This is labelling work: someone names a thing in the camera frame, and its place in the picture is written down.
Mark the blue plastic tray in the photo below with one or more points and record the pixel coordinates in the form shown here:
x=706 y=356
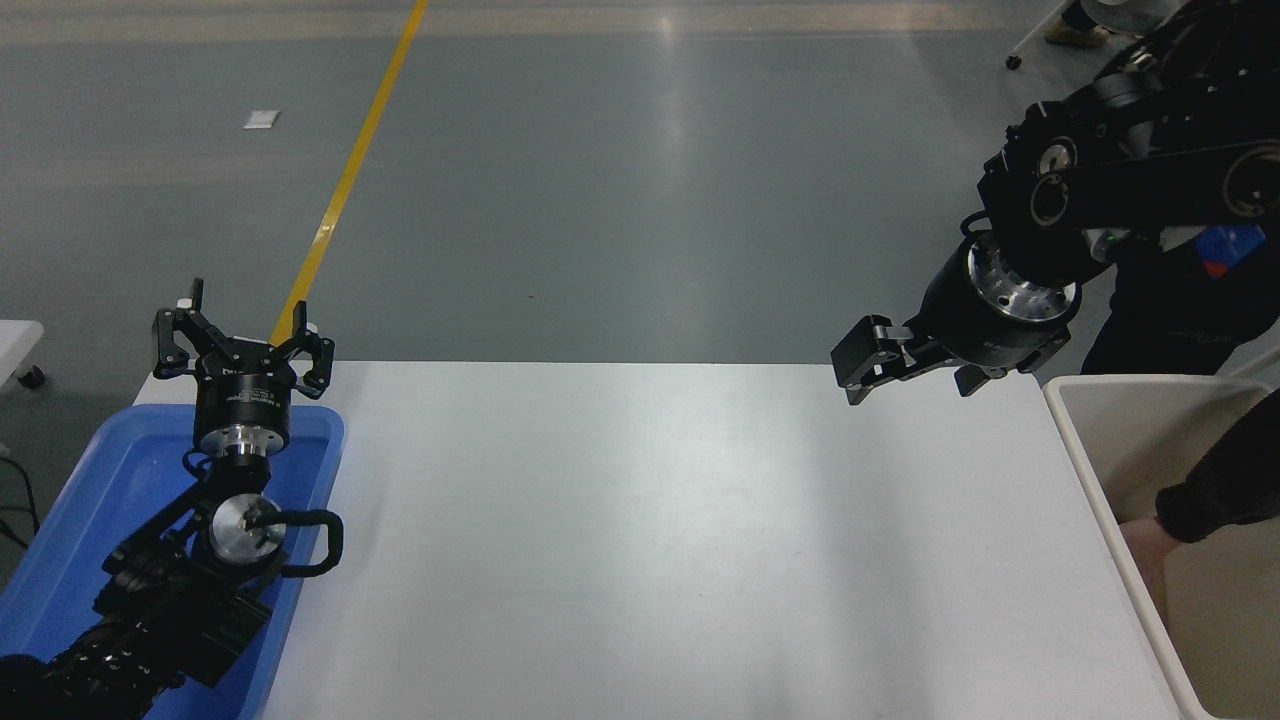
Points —
x=100 y=480

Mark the small white wheeled table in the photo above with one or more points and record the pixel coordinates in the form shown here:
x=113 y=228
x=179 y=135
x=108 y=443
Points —
x=15 y=350

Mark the large pale bin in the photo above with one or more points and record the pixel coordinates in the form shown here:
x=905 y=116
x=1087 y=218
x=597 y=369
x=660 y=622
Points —
x=1120 y=440

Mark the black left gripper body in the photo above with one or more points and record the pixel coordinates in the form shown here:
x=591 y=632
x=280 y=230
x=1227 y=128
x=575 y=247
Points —
x=243 y=400

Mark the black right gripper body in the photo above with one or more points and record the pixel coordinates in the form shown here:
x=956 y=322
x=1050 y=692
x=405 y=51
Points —
x=965 y=325

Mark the person's hand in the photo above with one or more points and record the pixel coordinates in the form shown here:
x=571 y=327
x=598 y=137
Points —
x=1147 y=555

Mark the white metal leg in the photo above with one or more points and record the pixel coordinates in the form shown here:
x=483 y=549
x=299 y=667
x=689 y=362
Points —
x=1255 y=362

